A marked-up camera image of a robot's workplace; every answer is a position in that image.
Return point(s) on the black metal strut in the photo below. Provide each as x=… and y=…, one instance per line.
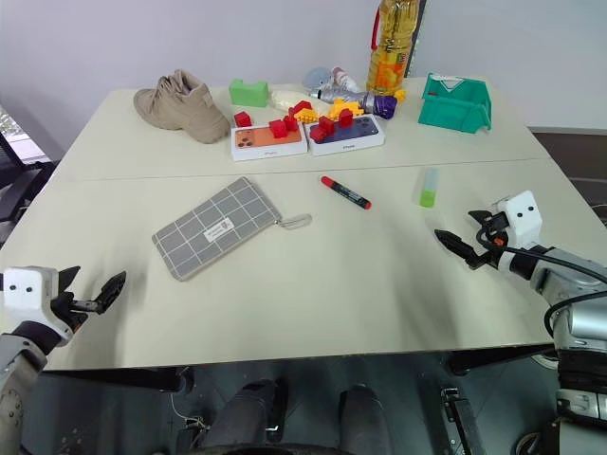
x=462, y=422

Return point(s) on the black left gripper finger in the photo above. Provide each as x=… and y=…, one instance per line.
x=68, y=280
x=112, y=290

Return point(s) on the dark rounded shape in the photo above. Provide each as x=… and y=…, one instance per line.
x=249, y=412
x=362, y=417

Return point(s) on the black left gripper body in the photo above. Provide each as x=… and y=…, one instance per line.
x=66, y=308

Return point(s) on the green glue stick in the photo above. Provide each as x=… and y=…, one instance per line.
x=428, y=194

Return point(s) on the blue phone box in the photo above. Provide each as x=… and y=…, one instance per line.
x=353, y=137

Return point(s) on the red marker pen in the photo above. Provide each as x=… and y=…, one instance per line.
x=345, y=192

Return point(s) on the grey checked pencil pouch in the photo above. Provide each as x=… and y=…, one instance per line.
x=213, y=230

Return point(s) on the orange phone box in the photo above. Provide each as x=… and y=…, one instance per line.
x=265, y=144

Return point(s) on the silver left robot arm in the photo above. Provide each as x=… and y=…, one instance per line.
x=10, y=403

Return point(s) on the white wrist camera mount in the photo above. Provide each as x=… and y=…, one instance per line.
x=524, y=220
x=26, y=303

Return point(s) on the teal plastic storage bin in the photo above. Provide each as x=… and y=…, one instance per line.
x=450, y=111

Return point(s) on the green plastic block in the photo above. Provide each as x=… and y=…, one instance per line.
x=247, y=94

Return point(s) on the beige suede boot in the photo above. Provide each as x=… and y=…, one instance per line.
x=185, y=106

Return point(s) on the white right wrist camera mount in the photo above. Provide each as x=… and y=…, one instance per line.
x=524, y=220

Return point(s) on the red toy brick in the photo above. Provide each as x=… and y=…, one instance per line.
x=290, y=123
x=277, y=129
x=242, y=119
x=326, y=128
x=345, y=118

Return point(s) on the yellow cooking oil bottle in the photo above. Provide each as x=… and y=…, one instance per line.
x=391, y=57

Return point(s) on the black office chair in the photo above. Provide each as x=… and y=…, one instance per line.
x=19, y=180

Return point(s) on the black table frame bar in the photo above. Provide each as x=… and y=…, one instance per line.
x=498, y=360
x=118, y=376

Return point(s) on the silver purple folded umbrella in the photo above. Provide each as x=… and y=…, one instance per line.
x=360, y=100

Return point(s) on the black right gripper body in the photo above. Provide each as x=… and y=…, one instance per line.
x=493, y=231

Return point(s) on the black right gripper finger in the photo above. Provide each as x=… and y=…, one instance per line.
x=457, y=244
x=481, y=215

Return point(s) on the black pole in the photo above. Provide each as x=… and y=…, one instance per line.
x=417, y=42

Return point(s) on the white plastic bag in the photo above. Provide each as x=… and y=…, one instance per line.
x=287, y=99

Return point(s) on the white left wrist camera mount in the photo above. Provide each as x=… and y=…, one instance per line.
x=26, y=303

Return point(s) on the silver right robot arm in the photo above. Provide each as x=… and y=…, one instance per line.
x=588, y=327

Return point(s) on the pink white bottle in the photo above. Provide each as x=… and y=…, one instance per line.
x=345, y=78

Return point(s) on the grey blue plush toy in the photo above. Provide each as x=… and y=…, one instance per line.
x=317, y=78

